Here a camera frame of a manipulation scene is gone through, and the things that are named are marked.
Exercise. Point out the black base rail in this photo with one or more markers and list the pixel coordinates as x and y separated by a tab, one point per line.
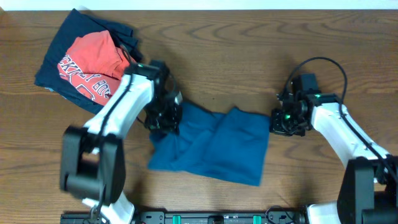
272	216

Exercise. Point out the folded navy shirt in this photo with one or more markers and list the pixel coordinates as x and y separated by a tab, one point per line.
77	25

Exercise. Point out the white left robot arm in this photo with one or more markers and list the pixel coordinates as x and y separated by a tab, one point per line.
93	166

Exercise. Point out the folded red printed shirt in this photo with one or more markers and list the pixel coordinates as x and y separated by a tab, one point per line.
94	66

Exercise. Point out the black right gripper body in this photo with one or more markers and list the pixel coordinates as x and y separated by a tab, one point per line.
287	123

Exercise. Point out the blue polo shirt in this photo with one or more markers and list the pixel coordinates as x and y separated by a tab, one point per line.
228	146

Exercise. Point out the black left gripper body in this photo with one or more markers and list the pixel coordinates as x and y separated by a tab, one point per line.
161	118

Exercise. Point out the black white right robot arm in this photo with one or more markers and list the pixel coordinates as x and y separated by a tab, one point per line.
368	193

